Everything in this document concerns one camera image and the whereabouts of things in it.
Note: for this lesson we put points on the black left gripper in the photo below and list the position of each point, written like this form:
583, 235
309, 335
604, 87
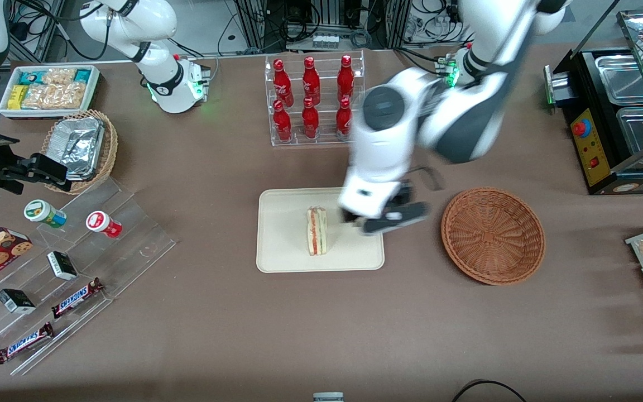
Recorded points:
402, 197

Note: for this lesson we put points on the triangular sandwich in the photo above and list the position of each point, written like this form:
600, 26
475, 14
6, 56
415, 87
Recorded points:
317, 231

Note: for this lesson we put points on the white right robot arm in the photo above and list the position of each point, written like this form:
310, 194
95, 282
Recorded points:
159, 22

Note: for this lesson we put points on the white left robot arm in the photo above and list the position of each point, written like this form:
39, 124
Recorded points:
466, 111

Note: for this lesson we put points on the light oval wicker basket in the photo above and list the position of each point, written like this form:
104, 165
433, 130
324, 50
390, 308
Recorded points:
110, 151

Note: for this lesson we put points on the cream plastic tray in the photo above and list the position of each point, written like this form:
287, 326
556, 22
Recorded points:
282, 234

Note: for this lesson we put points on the brown round wicker basket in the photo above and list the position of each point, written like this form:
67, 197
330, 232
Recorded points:
493, 235

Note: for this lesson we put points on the green lid snack cup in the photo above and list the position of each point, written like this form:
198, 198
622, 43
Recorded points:
42, 212

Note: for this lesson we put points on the stacked aluminium foil trays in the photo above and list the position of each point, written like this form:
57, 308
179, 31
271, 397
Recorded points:
78, 145

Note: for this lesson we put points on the red lid snack cup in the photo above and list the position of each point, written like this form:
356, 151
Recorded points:
101, 222

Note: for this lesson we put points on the large clear cracker bag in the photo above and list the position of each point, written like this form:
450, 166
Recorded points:
56, 96

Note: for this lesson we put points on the white rectangular snack bin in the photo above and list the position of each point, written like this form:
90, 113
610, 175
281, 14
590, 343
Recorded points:
4, 109

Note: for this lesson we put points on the clear acrylic bottle rack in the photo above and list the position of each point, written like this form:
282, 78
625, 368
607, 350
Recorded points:
326, 139

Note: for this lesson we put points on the yellow snack packet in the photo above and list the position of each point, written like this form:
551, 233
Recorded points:
17, 96

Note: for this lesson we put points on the small black white box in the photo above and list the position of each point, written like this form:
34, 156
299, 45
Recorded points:
15, 301
62, 266

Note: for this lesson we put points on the red cola bottle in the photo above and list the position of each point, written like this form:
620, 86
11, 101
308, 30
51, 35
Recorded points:
311, 81
345, 78
282, 84
310, 120
282, 123
344, 119

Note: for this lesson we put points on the small clear cracker bag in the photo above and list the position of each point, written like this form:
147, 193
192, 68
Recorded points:
59, 75

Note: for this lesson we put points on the teal snack packet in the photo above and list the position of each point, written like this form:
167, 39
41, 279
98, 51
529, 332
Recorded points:
82, 75
30, 77

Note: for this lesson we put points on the clear acrylic stepped display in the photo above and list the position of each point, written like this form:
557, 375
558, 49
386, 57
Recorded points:
132, 245

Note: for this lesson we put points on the Snickers chocolate bar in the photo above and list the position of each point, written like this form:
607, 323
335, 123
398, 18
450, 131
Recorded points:
76, 298
24, 343

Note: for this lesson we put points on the white power strip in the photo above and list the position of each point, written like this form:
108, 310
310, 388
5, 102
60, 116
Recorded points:
326, 41

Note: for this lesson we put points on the black food warmer appliance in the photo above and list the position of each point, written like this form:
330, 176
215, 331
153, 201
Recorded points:
592, 151

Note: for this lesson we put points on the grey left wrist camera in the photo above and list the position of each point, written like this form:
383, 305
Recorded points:
399, 218

